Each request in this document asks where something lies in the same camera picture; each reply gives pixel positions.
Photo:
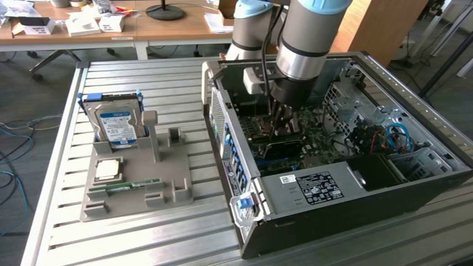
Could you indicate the brown cardboard box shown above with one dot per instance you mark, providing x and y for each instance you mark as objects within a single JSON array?
[{"x": 225, "y": 8}]

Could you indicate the chipset heatsink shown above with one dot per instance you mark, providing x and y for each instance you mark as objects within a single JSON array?
[{"x": 311, "y": 163}]

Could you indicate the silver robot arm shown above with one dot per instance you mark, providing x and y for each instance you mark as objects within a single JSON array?
[{"x": 310, "y": 36}]

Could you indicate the black lamp base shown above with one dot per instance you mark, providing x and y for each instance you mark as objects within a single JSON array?
[{"x": 163, "y": 14}]

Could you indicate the white packaging tray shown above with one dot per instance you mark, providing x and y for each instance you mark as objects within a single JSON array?
[{"x": 82, "y": 27}]

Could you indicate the white table leg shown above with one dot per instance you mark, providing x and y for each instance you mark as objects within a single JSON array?
[{"x": 427, "y": 27}]

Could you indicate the blue expansion slot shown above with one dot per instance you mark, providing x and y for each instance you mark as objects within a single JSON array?
[{"x": 273, "y": 161}]

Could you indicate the white paper stack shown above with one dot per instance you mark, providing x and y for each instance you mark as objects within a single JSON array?
[{"x": 217, "y": 26}]

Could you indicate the grey parts rack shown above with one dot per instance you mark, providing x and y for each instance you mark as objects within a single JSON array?
[{"x": 139, "y": 171}]

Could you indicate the green motherboard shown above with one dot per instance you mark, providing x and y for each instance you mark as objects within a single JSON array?
[{"x": 321, "y": 144}]

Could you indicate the white printed packet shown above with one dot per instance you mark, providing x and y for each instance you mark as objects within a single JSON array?
[{"x": 102, "y": 6}]

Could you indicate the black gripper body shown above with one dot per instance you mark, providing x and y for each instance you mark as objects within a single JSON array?
[{"x": 293, "y": 91}]

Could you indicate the open PC case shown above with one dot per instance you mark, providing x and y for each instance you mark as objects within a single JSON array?
[{"x": 331, "y": 221}]

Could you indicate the black metal pole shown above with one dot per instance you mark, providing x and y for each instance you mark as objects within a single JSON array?
[{"x": 442, "y": 55}]

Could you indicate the grey cup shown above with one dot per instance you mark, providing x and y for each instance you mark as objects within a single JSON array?
[{"x": 59, "y": 3}]

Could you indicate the green RAM stick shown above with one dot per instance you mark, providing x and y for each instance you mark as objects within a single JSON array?
[{"x": 125, "y": 185}]

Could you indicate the brown cardboard piece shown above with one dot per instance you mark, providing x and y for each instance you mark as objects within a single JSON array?
[{"x": 16, "y": 27}]

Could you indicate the office chair base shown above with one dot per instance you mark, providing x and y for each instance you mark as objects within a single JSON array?
[{"x": 54, "y": 56}]

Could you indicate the silver CPU chip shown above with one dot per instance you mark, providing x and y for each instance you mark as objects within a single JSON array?
[{"x": 107, "y": 169}]

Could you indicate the tape roll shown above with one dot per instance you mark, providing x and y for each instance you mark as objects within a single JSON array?
[{"x": 77, "y": 2}]

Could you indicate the hard disk with blue rails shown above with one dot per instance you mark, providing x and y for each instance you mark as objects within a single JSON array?
[{"x": 114, "y": 124}]

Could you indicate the silver disk bay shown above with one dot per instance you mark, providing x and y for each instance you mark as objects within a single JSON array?
[{"x": 425, "y": 163}]

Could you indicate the white box with black opening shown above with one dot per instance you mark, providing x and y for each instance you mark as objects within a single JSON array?
[{"x": 36, "y": 29}]

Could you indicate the grey power supply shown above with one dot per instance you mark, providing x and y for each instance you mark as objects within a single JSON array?
[{"x": 279, "y": 194}]

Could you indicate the wooden office desk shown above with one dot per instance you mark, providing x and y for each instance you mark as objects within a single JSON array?
[
  {"x": 183, "y": 27},
  {"x": 54, "y": 38}
]

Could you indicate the CPU socket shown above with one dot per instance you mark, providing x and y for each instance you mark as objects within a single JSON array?
[{"x": 262, "y": 124}]

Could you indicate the red and yellow item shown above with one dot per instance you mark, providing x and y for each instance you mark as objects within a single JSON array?
[{"x": 125, "y": 11}]

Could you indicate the blue case latch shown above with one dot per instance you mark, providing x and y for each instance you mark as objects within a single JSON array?
[{"x": 243, "y": 202}]

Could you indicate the small white labelled box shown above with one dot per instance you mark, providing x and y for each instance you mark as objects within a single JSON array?
[{"x": 110, "y": 25}]

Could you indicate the black graphics card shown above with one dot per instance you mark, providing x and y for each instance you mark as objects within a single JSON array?
[{"x": 283, "y": 151}]

